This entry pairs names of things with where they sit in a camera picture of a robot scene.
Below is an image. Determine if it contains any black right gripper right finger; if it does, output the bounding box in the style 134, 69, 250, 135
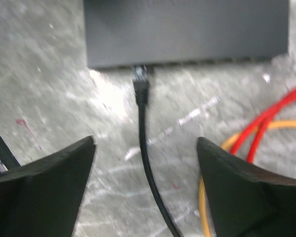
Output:
196, 137, 296, 237

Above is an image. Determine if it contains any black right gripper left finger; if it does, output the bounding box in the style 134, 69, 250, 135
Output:
0, 136, 96, 237

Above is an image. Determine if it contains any black ethernet cable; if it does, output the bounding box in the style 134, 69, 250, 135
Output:
132, 63, 185, 237

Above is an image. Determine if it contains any black network switch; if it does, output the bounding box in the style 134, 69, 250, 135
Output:
83, 0, 290, 69

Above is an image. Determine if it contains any orange ethernet cable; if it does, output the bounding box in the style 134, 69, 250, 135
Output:
198, 119, 296, 237

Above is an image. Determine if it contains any red ethernet cable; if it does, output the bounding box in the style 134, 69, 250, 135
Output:
230, 80, 296, 162

